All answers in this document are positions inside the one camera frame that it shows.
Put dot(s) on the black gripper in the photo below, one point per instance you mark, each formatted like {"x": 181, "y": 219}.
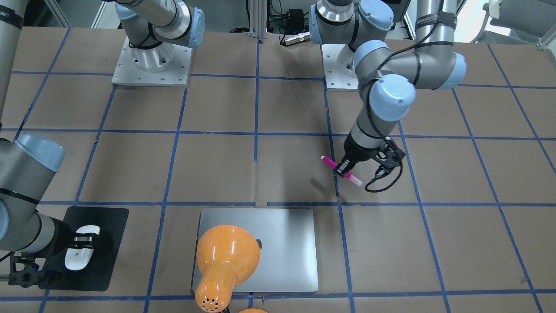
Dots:
{"x": 62, "y": 239}
{"x": 357, "y": 151}

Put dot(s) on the pink pen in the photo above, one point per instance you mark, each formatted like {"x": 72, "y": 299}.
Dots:
{"x": 341, "y": 170}

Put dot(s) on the white computer mouse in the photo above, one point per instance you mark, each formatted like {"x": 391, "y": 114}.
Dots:
{"x": 77, "y": 260}

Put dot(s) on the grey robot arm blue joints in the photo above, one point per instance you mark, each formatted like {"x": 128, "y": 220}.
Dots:
{"x": 388, "y": 80}

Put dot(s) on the black mousepad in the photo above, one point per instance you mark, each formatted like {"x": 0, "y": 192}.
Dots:
{"x": 97, "y": 274}

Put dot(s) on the silver Apple laptop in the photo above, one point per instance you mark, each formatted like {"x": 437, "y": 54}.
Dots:
{"x": 288, "y": 261}

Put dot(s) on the orange desk lamp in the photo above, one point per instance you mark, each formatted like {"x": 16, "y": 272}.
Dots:
{"x": 227, "y": 256}

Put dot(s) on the grey office chair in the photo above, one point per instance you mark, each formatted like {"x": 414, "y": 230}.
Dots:
{"x": 530, "y": 20}

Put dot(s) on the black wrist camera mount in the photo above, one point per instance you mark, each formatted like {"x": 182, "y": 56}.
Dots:
{"x": 25, "y": 272}

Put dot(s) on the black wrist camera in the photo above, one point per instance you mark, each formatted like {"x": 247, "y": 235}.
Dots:
{"x": 389, "y": 155}

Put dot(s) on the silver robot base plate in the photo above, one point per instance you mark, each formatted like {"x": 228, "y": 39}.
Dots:
{"x": 338, "y": 63}
{"x": 167, "y": 65}

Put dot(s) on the silver cable connector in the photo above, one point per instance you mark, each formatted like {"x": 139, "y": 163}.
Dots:
{"x": 296, "y": 39}

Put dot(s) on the aluminium frame post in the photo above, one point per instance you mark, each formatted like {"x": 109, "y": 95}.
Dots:
{"x": 258, "y": 18}

